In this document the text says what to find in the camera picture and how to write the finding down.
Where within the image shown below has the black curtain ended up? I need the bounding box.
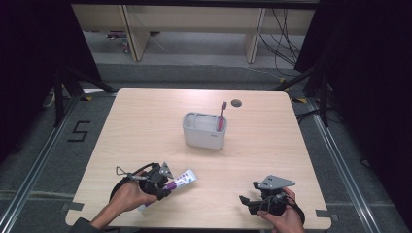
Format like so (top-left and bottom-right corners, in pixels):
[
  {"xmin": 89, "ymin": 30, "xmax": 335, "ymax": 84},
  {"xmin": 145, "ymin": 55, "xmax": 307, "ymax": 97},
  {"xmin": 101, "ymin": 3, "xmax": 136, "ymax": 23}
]
[
  {"xmin": 293, "ymin": 0, "xmax": 412, "ymax": 224},
  {"xmin": 0, "ymin": 0, "xmax": 102, "ymax": 164}
]

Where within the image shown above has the metal floor rail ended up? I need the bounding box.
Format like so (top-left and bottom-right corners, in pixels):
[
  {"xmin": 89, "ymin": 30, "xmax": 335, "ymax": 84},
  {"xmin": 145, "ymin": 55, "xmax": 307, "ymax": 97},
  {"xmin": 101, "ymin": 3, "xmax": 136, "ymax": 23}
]
[
  {"xmin": 305, "ymin": 96, "xmax": 379, "ymax": 233},
  {"xmin": 0, "ymin": 93, "xmax": 83, "ymax": 225}
]

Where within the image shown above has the bundle of black hanging cables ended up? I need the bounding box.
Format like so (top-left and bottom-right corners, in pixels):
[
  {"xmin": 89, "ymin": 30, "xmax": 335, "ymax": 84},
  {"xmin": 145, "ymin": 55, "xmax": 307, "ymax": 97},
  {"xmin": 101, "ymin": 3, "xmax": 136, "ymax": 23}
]
[{"xmin": 258, "ymin": 8, "xmax": 303, "ymax": 78}]

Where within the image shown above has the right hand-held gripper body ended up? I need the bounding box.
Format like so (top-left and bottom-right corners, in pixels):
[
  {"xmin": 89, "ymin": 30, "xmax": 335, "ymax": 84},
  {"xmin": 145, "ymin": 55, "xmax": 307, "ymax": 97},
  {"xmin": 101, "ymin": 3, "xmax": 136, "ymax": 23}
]
[{"xmin": 252, "ymin": 174, "xmax": 296, "ymax": 217}]

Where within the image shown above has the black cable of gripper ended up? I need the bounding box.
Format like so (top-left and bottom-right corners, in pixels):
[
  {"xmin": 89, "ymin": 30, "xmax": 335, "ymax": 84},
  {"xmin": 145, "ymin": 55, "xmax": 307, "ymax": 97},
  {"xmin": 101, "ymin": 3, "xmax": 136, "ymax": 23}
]
[
  {"xmin": 282, "ymin": 193, "xmax": 306, "ymax": 225},
  {"xmin": 109, "ymin": 162, "xmax": 161, "ymax": 202}
]

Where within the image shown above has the black metal stand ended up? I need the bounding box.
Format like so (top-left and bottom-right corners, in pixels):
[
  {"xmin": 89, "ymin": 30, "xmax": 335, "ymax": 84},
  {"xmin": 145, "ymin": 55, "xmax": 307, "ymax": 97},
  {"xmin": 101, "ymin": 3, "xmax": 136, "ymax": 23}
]
[
  {"xmin": 272, "ymin": 63, "xmax": 332, "ymax": 128},
  {"xmin": 52, "ymin": 65, "xmax": 119, "ymax": 128}
]

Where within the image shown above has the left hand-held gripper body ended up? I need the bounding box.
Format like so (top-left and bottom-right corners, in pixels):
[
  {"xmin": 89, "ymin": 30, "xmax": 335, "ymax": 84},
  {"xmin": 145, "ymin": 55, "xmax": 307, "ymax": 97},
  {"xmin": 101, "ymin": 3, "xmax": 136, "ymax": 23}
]
[{"xmin": 116, "ymin": 161, "xmax": 175, "ymax": 197}]

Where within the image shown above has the person's right hand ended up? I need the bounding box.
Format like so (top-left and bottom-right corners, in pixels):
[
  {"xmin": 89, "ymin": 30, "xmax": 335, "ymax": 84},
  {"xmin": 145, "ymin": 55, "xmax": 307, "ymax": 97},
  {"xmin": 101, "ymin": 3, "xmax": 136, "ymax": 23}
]
[{"xmin": 257, "ymin": 186, "xmax": 306, "ymax": 233}]

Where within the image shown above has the grey toothbrush holder box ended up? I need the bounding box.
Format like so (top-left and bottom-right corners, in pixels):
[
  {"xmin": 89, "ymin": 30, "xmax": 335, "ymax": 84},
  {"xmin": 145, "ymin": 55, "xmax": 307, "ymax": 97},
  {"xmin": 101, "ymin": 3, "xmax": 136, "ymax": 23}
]
[{"xmin": 182, "ymin": 111, "xmax": 228, "ymax": 150}]

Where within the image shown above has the light wooden desk frame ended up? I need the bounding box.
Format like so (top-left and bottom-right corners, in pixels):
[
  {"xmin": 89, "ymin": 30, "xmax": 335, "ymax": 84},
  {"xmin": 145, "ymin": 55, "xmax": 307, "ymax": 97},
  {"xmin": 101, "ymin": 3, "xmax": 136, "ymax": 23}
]
[{"xmin": 71, "ymin": 3, "xmax": 316, "ymax": 65}]

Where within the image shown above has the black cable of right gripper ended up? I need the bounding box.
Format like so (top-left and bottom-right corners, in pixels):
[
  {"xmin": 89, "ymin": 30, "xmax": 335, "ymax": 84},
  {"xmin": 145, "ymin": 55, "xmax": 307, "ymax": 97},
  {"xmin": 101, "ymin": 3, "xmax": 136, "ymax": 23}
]
[{"xmin": 282, "ymin": 193, "xmax": 306, "ymax": 225}]

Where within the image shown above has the white and purple toothpaste tube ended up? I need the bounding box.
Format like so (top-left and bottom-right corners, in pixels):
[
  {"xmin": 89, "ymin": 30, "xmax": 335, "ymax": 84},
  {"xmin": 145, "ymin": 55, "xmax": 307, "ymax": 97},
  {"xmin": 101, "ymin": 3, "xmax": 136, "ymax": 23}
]
[{"xmin": 137, "ymin": 168, "xmax": 198, "ymax": 214}]

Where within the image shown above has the maroon toothbrush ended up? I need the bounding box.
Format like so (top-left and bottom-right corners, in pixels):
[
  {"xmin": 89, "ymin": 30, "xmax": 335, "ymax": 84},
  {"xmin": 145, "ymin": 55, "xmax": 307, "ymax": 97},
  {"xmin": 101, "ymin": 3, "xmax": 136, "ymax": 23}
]
[{"xmin": 216, "ymin": 101, "xmax": 228, "ymax": 133}]

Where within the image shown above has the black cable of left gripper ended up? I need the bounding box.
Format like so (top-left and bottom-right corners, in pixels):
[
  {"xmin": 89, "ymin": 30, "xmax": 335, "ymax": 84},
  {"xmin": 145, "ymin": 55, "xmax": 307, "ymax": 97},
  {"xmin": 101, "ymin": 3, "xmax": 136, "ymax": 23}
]
[{"xmin": 109, "ymin": 162, "xmax": 161, "ymax": 202}]

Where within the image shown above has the person's left hand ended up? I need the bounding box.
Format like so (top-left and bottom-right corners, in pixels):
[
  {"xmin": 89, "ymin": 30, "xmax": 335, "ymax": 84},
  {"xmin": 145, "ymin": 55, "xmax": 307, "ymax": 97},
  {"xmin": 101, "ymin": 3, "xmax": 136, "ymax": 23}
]
[{"xmin": 109, "ymin": 179, "xmax": 160, "ymax": 214}]

